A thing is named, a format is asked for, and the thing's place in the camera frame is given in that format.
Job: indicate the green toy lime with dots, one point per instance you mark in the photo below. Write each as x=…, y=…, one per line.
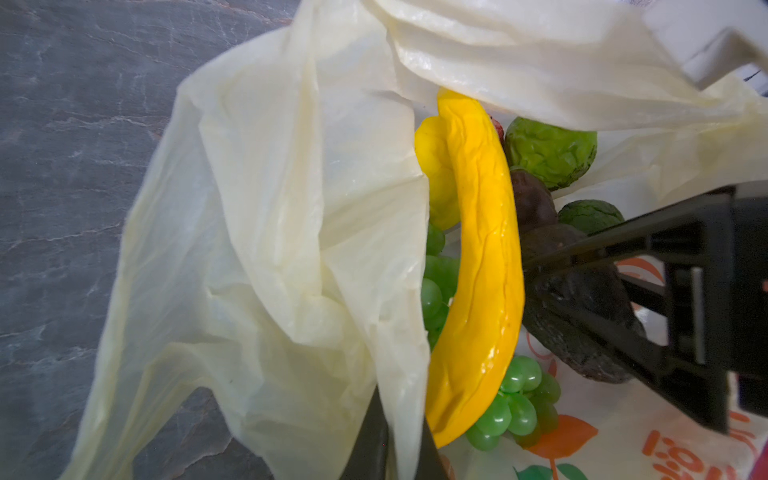
x=556, y=156

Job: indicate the dark maroon toy fruit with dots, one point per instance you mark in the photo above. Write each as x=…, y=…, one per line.
x=535, y=207

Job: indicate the dark brown toy avocado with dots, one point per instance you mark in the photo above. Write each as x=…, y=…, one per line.
x=598, y=290

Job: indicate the red toy fruit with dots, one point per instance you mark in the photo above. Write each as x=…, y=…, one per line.
x=499, y=129

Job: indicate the yellow toy banana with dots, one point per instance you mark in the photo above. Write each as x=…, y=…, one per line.
x=480, y=167

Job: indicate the small green toy fruit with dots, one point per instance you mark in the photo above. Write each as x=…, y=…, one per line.
x=590, y=216

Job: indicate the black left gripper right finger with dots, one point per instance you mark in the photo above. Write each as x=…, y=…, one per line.
x=713, y=249

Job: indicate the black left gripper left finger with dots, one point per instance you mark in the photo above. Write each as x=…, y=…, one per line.
x=373, y=449

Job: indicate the green toy grape bunch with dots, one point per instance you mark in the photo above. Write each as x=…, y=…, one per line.
x=481, y=332

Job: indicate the cream printed plastic bag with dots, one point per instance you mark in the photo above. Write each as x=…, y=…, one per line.
x=274, y=251

